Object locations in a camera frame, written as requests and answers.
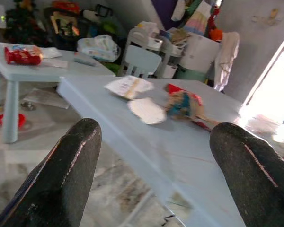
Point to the red plush toy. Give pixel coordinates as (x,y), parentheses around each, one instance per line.
(214,26)

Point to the white tissue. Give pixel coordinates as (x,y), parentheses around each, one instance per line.
(146,111)

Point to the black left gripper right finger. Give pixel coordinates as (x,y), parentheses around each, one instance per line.
(255,179)

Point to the white hanging cloth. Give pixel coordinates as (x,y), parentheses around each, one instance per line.
(227,59)

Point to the white storage box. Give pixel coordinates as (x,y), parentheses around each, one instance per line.
(201,52)

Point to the grey trolley cart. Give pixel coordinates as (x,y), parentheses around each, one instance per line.
(164,49)

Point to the black framed colourful picture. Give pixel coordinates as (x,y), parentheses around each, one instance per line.
(66,28)

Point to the green plastic bin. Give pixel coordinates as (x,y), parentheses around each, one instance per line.
(191,75)

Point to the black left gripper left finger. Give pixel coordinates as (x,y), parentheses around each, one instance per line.
(59,179)

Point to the white paper sheet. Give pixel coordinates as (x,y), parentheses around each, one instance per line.
(56,63)

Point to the pastel striped garment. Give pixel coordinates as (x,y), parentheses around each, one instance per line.
(198,19)

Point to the colourful snack wrapper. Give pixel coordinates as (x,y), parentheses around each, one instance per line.
(184,104)

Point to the red plastic bowl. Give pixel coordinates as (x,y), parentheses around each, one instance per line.
(22,119)

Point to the red snack bag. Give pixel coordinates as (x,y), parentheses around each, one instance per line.
(22,56)

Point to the red flat snack wrapper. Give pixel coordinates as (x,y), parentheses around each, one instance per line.
(203,124)

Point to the black trolley bag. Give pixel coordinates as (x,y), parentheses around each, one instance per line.
(98,16)

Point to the white striped paper wrapper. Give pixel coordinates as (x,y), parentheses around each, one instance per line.
(129,87)

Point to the light blue child chair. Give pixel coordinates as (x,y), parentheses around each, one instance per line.
(142,59)

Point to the light blue plastic table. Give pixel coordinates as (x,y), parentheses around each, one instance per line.
(156,146)
(38,71)

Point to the dark green Christmas tree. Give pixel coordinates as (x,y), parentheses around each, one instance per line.
(21,26)

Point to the white diaper pack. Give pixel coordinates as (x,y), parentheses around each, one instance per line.
(98,48)

